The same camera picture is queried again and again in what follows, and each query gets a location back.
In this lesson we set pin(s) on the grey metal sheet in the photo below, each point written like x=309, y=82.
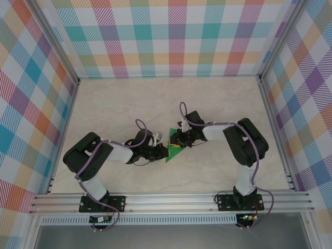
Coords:
x=168, y=237

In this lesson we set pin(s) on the aluminium frame post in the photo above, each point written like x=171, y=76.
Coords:
x=281, y=39
x=57, y=41

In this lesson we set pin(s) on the aluminium table side rail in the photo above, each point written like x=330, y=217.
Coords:
x=276, y=129
x=65, y=129

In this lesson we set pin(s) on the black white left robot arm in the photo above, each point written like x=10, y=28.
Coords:
x=85, y=155

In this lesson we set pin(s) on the green paper sheet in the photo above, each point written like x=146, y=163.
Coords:
x=172, y=155

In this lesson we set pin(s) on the circuit board with green light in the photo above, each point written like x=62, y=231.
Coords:
x=246, y=217

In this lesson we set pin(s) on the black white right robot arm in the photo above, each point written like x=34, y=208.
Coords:
x=246, y=142

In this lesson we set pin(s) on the aluminium mounting rail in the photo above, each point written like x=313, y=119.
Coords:
x=168, y=202

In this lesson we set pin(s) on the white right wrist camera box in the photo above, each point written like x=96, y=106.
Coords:
x=184, y=126

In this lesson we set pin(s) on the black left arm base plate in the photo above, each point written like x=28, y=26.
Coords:
x=118, y=201

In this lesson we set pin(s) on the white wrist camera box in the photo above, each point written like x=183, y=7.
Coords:
x=184, y=126
x=157, y=138

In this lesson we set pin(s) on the small black circuit board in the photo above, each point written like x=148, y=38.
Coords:
x=98, y=220

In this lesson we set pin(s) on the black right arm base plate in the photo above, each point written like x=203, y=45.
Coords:
x=225, y=202

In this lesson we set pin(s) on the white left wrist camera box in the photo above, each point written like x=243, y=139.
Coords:
x=157, y=138

